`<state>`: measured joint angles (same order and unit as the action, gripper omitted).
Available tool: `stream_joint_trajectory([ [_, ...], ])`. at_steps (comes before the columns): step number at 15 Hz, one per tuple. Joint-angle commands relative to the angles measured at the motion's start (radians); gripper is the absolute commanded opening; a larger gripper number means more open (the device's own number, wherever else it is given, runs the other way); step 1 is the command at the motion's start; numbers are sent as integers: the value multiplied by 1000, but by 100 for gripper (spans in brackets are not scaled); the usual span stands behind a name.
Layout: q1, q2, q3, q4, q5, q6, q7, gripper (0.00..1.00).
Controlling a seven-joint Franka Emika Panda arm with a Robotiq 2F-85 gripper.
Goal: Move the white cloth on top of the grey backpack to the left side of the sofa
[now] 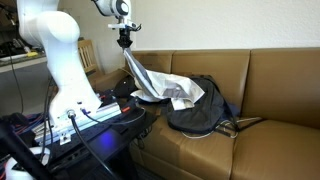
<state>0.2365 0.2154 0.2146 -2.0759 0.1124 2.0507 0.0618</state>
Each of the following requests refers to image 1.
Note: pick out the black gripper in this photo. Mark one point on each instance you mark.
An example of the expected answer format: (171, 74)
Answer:
(125, 33)

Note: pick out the white cloth with grey patches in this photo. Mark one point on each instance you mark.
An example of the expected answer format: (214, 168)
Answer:
(160, 86)

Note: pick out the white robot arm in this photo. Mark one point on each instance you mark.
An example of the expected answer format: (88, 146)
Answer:
(63, 66)

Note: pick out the small crumpled white cloth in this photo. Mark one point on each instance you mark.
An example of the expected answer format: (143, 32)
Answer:
(146, 97)

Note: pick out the grey backpack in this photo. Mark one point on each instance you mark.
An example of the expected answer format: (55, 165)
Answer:
(206, 113)

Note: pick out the brown leather sofa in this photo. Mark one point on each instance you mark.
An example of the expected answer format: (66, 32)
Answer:
(283, 150)

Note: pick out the wooden chair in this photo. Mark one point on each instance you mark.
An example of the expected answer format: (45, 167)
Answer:
(85, 43)

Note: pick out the black rounded bag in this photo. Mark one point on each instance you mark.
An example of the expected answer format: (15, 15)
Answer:
(124, 88)

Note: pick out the small yellow object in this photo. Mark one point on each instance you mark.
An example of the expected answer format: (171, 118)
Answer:
(32, 54)

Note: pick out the black robot table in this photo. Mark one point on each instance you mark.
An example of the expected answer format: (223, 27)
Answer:
(110, 140)

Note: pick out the grey desk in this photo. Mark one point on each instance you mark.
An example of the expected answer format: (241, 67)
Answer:
(20, 63)

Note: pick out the black desk equipment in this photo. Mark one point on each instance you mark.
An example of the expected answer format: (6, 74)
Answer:
(10, 46)

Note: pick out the small black box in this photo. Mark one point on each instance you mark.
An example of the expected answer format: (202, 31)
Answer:
(16, 119)

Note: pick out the black stand pole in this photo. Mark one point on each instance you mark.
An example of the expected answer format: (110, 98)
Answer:
(20, 153)

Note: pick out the white tape roll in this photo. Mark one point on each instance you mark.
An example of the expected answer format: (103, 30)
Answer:
(11, 170)

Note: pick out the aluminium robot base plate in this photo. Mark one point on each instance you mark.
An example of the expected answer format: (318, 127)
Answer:
(100, 115)

